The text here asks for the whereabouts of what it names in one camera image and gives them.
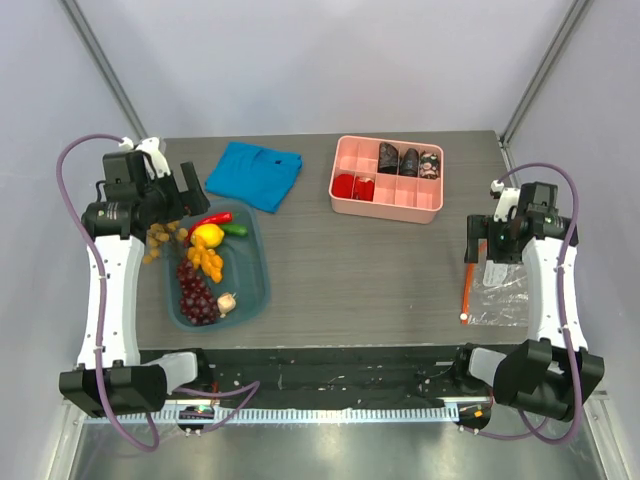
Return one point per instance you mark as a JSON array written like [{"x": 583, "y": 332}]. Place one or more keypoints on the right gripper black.
[{"x": 476, "y": 239}]

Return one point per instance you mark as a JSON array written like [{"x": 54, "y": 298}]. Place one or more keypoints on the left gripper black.
[{"x": 179, "y": 208}]

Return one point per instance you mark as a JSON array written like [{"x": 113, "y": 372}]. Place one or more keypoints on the red chili pepper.
[{"x": 219, "y": 218}]

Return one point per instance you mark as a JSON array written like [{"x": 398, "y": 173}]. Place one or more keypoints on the yellow lemon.
[{"x": 208, "y": 236}]

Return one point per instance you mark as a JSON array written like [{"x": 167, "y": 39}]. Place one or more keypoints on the green chili pepper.
[{"x": 234, "y": 229}]

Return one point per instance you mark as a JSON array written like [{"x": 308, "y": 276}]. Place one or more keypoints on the clear zip bag orange zipper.
[{"x": 494, "y": 294}]

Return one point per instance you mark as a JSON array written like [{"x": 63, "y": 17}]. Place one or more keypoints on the orange ginger-like food piece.
[{"x": 205, "y": 259}]

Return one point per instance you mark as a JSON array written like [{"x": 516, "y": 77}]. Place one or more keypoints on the purple grape bunch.
[{"x": 197, "y": 302}]

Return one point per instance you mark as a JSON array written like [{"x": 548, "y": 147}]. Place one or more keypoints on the garlic bulb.
[{"x": 226, "y": 303}]

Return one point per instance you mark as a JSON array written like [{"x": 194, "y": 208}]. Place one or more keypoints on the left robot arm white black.
[{"x": 139, "y": 191}]

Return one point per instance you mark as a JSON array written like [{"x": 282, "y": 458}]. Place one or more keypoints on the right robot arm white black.
[{"x": 552, "y": 371}]

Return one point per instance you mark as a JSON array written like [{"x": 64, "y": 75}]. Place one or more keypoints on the teal plastic food tray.
[{"x": 245, "y": 273}]

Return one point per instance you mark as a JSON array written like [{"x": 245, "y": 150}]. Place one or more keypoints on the blue folded cloth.
[{"x": 259, "y": 176}]

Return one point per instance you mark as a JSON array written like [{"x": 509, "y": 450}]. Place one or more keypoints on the floral rolled sock right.
[{"x": 429, "y": 166}]

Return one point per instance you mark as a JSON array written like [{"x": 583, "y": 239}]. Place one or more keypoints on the black rolled sock middle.
[{"x": 409, "y": 164}]

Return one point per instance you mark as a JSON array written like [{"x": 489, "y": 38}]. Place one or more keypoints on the pink compartment organizer box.
[{"x": 398, "y": 198}]

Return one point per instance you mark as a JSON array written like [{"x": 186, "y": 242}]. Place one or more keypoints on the red rolled sock right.
[{"x": 364, "y": 188}]

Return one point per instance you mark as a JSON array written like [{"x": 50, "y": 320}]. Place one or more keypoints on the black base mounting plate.
[{"x": 386, "y": 377}]

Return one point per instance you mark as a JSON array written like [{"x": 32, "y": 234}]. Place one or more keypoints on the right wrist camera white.
[{"x": 507, "y": 197}]

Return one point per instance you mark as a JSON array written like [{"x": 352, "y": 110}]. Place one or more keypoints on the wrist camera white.
[
  {"x": 507, "y": 197},
  {"x": 152, "y": 148}
]

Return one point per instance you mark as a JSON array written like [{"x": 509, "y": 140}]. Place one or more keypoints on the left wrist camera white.
[{"x": 152, "y": 148}]

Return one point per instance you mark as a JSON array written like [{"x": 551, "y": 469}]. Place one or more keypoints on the left aluminium frame post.
[{"x": 91, "y": 43}]

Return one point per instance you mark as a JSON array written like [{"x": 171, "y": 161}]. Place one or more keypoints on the aluminium frame post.
[
  {"x": 91, "y": 43},
  {"x": 560, "y": 40}
]

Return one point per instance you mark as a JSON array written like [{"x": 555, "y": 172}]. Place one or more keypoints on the right aluminium frame post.
[{"x": 560, "y": 40}]

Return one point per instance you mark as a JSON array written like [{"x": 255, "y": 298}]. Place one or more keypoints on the slotted cable duct rail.
[{"x": 179, "y": 414}]

